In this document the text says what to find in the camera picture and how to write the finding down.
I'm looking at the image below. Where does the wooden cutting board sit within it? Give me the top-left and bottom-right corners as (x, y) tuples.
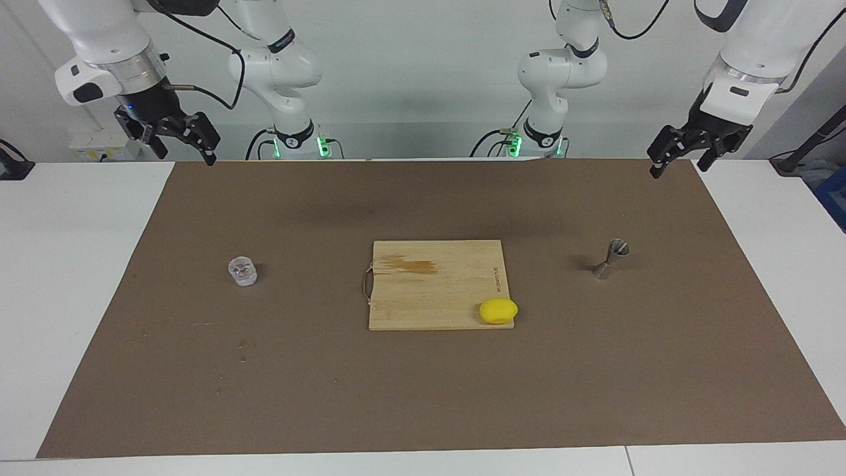
(362, 239), (516, 331)

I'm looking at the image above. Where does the yellow lemon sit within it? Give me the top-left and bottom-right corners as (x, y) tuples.
(479, 297), (519, 325)

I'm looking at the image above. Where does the brown table mat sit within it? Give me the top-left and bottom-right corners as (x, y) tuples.
(36, 157), (846, 459)

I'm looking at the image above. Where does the black base cable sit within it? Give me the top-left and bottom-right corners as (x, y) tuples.
(246, 129), (276, 161)
(471, 99), (533, 158)

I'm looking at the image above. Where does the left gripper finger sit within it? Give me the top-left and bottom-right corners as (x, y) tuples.
(696, 129), (754, 174)
(646, 124), (696, 180)

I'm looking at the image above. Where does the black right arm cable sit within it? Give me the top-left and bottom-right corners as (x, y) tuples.
(151, 0), (247, 111)

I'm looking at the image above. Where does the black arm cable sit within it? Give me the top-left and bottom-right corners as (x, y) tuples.
(151, 0), (247, 111)
(598, 0), (835, 95)

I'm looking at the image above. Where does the clear glass cup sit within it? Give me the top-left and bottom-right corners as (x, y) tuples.
(228, 256), (258, 288)

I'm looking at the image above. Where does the black clamp mount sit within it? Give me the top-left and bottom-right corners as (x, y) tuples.
(0, 139), (35, 180)

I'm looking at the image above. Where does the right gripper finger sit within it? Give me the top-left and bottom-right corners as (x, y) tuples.
(114, 106), (170, 160)
(171, 111), (221, 167)

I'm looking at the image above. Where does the steel double jigger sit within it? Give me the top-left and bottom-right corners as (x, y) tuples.
(590, 239), (631, 280)

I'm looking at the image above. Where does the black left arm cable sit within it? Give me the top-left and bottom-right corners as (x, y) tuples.
(598, 0), (835, 95)

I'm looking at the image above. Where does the blue box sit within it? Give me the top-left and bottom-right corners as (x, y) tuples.
(812, 165), (846, 233)

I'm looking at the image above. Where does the black stand pole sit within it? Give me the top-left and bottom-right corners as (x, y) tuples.
(770, 104), (846, 177)

